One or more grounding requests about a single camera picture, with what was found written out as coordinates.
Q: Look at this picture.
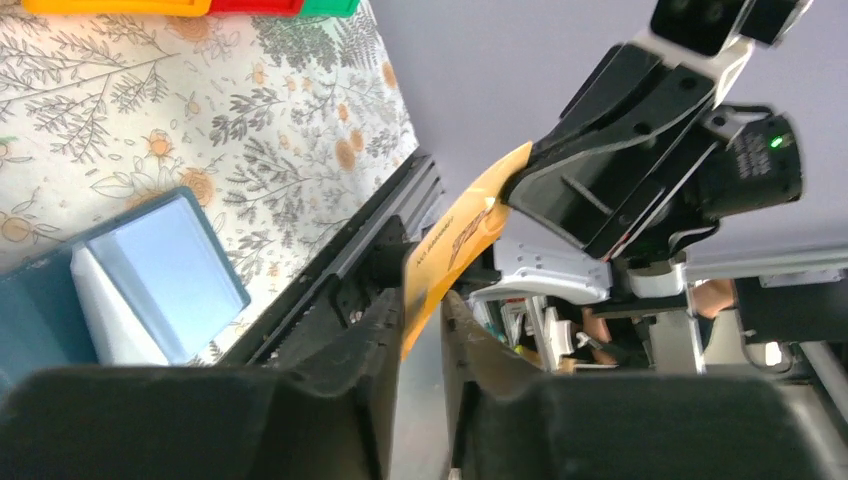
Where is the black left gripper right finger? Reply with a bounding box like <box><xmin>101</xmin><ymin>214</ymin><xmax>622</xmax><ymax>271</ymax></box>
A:
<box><xmin>441</xmin><ymin>292</ymin><xmax>835</xmax><ymax>479</ymax></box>

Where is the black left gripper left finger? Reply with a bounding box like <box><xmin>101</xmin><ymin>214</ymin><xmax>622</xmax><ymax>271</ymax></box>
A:
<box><xmin>1</xmin><ymin>290</ymin><xmax>402</xmax><ymax>479</ymax></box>

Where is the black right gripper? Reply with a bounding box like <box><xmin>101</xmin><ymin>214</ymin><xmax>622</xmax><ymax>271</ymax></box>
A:
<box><xmin>502</xmin><ymin>43</ymin><xmax>803</xmax><ymax>265</ymax></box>

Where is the blue leather card holder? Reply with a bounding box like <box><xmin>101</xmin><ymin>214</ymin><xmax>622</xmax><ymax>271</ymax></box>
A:
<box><xmin>1</xmin><ymin>187</ymin><xmax>250</xmax><ymax>391</ymax></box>

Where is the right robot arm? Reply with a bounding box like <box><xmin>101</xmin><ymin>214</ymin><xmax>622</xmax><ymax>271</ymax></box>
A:
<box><xmin>470</xmin><ymin>38</ymin><xmax>803</xmax><ymax>313</ymax></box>

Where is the floral patterned table mat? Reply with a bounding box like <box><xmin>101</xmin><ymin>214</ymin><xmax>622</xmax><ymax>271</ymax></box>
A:
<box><xmin>1</xmin><ymin>1</ymin><xmax>418</xmax><ymax>364</ymax></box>

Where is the green plastic bin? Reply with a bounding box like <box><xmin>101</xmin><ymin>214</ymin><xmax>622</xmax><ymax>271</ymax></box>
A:
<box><xmin>300</xmin><ymin>0</ymin><xmax>360</xmax><ymax>18</ymax></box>

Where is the yellow plastic bin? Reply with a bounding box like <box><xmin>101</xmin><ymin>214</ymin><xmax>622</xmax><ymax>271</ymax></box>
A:
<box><xmin>21</xmin><ymin>0</ymin><xmax>211</xmax><ymax>17</ymax></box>

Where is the red plastic bin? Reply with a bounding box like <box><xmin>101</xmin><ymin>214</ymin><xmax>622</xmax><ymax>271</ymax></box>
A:
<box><xmin>207</xmin><ymin>0</ymin><xmax>304</xmax><ymax>17</ymax></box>

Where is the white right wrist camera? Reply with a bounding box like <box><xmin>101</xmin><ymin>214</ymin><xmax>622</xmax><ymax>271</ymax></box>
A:
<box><xmin>632</xmin><ymin>0</ymin><xmax>812</xmax><ymax>106</ymax></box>

